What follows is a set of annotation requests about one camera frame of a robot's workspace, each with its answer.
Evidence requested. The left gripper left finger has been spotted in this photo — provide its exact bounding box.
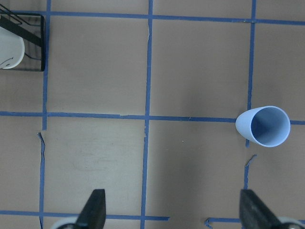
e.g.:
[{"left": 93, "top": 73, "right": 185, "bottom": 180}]
[{"left": 74, "top": 189, "right": 106, "bottom": 229}]

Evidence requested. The white mug left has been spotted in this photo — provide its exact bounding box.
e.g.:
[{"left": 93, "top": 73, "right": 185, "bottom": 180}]
[{"left": 0, "top": 27, "right": 25, "bottom": 69}]

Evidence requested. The black wire mug rack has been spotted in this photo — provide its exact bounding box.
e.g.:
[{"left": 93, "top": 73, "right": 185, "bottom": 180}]
[{"left": 0, "top": 4, "right": 46, "bottom": 72}]

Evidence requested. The light blue plastic cup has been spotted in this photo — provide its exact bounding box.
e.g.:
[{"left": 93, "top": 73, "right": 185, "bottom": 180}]
[{"left": 235, "top": 105, "right": 291, "bottom": 147}]

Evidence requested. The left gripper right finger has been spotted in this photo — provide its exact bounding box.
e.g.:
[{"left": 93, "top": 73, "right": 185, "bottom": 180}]
[{"left": 239, "top": 189, "right": 286, "bottom": 229}]

